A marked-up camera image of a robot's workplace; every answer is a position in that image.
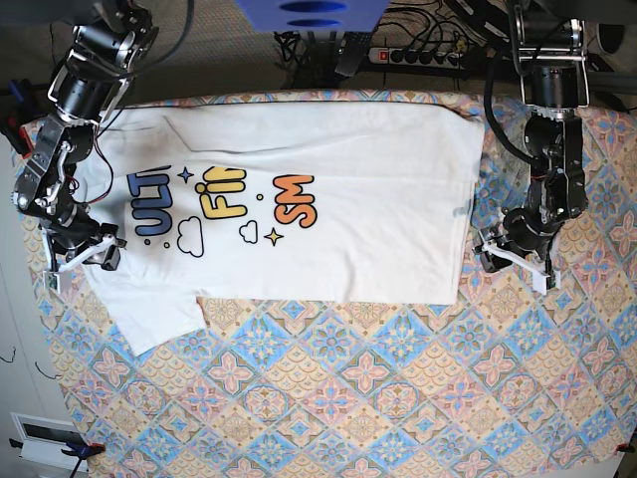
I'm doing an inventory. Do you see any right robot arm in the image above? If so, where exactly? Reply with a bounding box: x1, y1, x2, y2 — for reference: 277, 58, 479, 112
12, 1, 158, 292

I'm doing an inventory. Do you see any clamp at table bottom-right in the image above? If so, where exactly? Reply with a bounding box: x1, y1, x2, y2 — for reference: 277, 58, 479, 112
615, 443, 636, 454

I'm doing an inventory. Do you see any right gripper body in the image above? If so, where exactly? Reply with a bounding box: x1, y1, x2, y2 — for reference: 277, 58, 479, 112
40, 199, 118, 259

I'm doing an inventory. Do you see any white wall outlet panel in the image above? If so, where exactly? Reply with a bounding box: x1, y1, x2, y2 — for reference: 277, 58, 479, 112
11, 412, 84, 471

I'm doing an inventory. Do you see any white printed T-shirt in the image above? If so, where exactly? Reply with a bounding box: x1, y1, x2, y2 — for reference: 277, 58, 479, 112
76, 102, 485, 354

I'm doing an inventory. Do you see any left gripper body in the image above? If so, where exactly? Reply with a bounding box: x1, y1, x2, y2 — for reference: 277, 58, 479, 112
485, 207, 565, 261

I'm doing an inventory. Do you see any patterned tablecloth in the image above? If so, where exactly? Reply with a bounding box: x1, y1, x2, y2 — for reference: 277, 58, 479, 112
34, 109, 636, 477

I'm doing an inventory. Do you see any blue plastic box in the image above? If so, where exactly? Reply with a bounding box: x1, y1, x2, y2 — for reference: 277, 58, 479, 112
236, 0, 389, 33

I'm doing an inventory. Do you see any black power strip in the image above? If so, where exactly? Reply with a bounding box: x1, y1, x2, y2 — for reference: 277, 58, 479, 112
367, 47, 462, 69

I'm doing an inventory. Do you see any clamp at table bottom-left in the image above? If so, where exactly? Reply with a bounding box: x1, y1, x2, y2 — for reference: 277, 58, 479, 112
9, 438, 106, 477

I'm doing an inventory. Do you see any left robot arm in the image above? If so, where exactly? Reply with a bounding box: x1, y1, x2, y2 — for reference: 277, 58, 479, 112
474, 1, 589, 294

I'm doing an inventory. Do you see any clamp at table top-left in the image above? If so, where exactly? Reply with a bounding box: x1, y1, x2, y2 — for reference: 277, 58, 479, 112
1, 79, 39, 157

